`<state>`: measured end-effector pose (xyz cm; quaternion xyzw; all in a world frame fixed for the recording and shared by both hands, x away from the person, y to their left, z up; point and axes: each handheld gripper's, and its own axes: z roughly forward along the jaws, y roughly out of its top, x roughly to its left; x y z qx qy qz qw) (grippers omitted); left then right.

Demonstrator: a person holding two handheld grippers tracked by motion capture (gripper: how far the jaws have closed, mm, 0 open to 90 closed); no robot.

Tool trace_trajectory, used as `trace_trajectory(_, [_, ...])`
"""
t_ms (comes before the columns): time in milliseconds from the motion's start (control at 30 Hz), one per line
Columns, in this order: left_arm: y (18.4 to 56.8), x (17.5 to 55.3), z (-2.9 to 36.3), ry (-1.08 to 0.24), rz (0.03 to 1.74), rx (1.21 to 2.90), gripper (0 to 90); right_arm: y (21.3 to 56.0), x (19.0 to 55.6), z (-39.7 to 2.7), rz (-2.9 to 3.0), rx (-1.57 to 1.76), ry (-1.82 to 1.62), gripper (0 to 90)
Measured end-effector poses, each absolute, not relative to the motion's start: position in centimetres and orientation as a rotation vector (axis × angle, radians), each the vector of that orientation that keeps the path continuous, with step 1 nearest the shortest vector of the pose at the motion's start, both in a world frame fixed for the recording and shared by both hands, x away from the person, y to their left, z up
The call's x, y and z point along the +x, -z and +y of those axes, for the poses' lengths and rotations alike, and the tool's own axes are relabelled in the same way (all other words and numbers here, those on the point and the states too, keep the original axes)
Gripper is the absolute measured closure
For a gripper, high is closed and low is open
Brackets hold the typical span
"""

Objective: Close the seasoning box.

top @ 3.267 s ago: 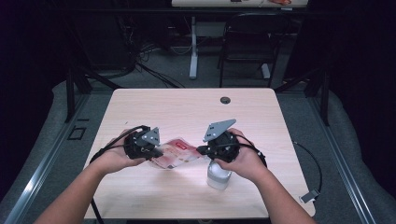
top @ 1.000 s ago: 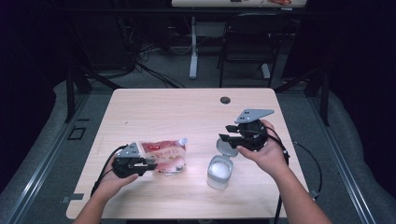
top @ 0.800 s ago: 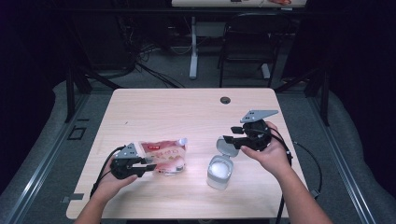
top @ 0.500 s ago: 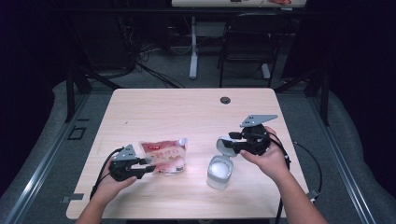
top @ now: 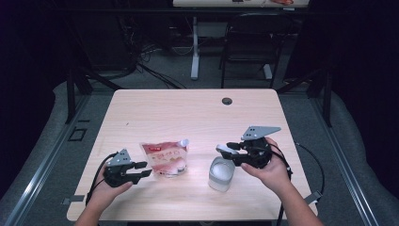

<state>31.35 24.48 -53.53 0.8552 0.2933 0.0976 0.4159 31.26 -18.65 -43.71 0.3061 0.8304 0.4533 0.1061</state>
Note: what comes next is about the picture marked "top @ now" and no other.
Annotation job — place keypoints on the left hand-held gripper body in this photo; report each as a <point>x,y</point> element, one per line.
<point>116,172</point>

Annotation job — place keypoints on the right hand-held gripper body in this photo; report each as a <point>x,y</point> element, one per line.
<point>258,152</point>

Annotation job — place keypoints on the white lidded plastic container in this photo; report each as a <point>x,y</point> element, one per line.
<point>221,174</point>

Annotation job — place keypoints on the red and white spouted pouch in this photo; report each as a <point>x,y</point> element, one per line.
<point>166,158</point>

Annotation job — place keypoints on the person's left hand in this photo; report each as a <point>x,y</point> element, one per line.
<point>106,196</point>

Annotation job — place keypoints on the person's right hand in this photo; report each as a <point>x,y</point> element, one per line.
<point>274,175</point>

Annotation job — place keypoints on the black table grommet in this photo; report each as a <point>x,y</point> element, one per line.
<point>226,101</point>

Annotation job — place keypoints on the grey tape strip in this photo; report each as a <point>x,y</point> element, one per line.
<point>313,197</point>
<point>73,199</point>

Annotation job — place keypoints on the white desk leg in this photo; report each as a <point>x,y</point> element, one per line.
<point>195,56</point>
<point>267,71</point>

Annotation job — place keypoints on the black metal stand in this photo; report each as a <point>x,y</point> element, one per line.
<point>327,97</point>
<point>71,94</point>

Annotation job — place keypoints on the black folding chair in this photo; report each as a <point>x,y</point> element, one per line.
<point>254,40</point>

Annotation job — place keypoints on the light wooden background desk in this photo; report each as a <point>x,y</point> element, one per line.
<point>219,3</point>

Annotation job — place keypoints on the orange item on background desk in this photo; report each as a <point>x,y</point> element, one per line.
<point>282,2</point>

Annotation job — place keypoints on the aluminium floor rail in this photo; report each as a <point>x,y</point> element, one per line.
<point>44,163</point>
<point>345,163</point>

